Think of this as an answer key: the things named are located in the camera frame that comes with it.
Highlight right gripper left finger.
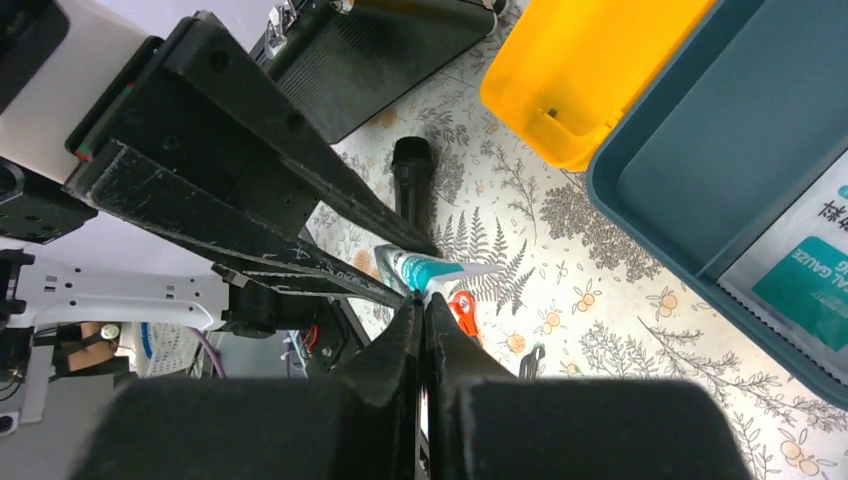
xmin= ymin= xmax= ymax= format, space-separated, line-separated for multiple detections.
xmin=71 ymin=293 xmax=424 ymax=479

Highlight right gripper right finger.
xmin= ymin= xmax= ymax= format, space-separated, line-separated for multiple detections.
xmin=424 ymin=294 xmax=748 ymax=479

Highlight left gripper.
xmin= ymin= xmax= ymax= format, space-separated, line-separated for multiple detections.
xmin=64 ymin=13 xmax=438 ymax=308

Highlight orange handled small scissors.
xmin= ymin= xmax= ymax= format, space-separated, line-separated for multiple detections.
xmin=448 ymin=290 xmax=482 ymax=345

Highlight teal gauze packet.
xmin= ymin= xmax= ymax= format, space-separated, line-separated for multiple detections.
xmin=374 ymin=244 xmax=500 ymax=295

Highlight teal dressing packet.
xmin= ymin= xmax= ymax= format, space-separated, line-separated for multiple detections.
xmin=718 ymin=155 xmax=847 ymax=384

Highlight yellow plastic kit box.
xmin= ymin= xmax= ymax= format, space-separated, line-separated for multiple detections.
xmin=480 ymin=0 xmax=713 ymax=172

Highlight teal plastic tray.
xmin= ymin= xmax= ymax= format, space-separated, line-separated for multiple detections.
xmin=587 ymin=1 xmax=847 ymax=408

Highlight black bandage shears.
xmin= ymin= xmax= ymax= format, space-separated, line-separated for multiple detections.
xmin=519 ymin=343 xmax=546 ymax=379

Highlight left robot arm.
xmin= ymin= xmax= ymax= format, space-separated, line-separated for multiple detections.
xmin=1 ymin=1 xmax=436 ymax=337

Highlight black poker chip case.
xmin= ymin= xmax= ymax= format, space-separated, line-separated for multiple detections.
xmin=250 ymin=1 xmax=509 ymax=144

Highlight black flashlight orange tip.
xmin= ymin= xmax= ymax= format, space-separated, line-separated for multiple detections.
xmin=391 ymin=136 xmax=436 ymax=233

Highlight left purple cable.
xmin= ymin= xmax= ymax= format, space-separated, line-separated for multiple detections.
xmin=188 ymin=325 xmax=230 ymax=380

